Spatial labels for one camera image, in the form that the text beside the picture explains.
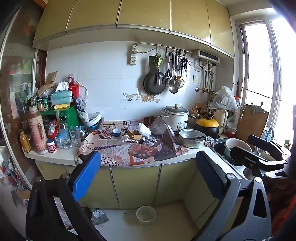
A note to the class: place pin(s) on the white bowl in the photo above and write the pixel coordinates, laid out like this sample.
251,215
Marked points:
233,142

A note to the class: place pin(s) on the wooden cutting board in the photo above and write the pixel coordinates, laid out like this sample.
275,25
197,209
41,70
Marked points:
252,125

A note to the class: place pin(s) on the brown cardboard piece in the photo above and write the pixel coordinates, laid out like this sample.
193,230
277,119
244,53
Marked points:
51,78

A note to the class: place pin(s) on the olive pot holder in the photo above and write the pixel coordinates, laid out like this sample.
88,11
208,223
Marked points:
153,66

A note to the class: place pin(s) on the black frying pan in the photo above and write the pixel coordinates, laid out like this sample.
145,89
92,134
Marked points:
153,84

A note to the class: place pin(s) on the white wall socket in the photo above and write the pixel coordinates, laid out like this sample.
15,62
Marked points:
195,79

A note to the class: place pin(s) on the yellow bottle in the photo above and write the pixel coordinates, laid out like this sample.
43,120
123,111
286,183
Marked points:
25,142

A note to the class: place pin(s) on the clear glass bottle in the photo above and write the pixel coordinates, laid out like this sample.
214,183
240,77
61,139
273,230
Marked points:
64,139

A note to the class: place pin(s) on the metal strainer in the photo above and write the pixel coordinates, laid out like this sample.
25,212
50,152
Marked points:
180,82

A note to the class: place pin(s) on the metal ladle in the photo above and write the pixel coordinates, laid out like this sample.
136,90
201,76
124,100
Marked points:
173,88

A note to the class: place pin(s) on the white pill bottle red label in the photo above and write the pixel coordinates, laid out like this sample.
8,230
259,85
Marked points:
51,146

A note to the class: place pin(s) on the steel sink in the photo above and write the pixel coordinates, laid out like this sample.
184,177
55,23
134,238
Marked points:
219,148

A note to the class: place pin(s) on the metal hook rail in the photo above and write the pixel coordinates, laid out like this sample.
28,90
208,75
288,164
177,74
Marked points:
161,45

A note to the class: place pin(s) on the stack of small bowls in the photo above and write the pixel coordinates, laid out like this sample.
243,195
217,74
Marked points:
231,129

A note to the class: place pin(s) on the white water heater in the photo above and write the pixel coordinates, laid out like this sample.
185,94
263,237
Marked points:
205,55

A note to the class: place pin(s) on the clear drinking glass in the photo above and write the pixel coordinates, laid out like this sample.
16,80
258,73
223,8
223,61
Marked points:
75,138

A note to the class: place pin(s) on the glass door cabinet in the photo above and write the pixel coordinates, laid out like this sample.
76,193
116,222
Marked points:
16,92

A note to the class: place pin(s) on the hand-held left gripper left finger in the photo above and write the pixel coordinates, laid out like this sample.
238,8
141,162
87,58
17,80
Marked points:
86,176

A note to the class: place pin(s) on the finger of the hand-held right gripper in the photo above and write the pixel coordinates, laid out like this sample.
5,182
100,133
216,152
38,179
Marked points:
261,141
245,156

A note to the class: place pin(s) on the yellow flat box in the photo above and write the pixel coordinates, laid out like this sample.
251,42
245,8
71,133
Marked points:
60,106

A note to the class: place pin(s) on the white plastic jug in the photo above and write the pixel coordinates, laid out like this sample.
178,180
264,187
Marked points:
221,120

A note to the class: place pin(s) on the blue cup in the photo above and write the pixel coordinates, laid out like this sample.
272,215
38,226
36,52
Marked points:
116,132

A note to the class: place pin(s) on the white foam fruit net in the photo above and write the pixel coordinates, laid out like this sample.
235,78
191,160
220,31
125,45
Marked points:
143,129

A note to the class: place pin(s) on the clear glass jar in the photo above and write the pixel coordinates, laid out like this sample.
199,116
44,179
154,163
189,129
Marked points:
124,140

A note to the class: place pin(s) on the white plastic bag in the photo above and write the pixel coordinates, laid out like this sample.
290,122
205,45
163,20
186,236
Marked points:
225,98

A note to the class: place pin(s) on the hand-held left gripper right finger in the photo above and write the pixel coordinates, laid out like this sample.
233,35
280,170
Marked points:
208,176

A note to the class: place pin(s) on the yellow peeler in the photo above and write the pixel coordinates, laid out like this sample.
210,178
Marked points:
161,59

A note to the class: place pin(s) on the metal basin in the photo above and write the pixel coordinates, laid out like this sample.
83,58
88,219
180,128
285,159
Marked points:
192,140

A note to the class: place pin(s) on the white power strip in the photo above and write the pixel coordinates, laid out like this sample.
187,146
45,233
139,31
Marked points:
133,55

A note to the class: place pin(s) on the white and blue bowls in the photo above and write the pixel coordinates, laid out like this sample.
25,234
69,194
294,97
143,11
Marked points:
93,120

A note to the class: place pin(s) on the black scissors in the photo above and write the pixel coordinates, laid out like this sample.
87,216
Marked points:
184,63

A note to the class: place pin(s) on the window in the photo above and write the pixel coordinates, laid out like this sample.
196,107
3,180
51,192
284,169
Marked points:
256,64

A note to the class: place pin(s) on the chopstick holder with chopsticks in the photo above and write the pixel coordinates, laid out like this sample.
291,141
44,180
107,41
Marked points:
197,112

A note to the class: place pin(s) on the pink thermos flask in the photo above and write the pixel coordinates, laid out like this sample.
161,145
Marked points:
37,134

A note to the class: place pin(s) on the yellow wall cabinets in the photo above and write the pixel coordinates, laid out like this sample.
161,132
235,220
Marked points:
138,14

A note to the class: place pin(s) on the green box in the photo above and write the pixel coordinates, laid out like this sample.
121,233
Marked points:
69,118

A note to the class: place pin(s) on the grey cloth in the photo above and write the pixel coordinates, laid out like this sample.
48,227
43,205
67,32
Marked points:
100,216

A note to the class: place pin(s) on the black pot with yellow lid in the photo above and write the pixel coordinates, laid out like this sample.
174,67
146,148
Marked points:
207,126

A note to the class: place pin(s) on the metal faucet pipes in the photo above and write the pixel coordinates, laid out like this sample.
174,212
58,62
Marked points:
205,78

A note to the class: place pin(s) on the printed newspaper table cover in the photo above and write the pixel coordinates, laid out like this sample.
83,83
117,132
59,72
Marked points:
120,153

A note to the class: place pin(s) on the white plastic bin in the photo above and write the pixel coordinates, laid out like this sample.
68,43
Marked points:
146,215

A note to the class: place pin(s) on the teal tissue box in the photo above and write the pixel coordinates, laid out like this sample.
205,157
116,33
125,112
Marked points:
61,97

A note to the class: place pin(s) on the red canister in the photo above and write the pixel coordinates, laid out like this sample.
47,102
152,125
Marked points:
74,88

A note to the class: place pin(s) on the white rice cooker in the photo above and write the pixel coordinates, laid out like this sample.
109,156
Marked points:
174,118

